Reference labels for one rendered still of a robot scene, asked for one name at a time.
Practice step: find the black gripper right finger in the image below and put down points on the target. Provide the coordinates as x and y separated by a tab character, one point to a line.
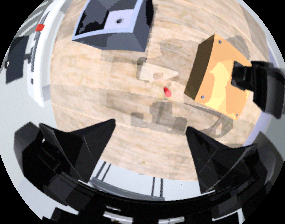
212	159

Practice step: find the red peg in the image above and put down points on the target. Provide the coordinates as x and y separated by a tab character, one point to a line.
168	93

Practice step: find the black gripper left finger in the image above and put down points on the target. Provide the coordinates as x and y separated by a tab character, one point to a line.
82	147

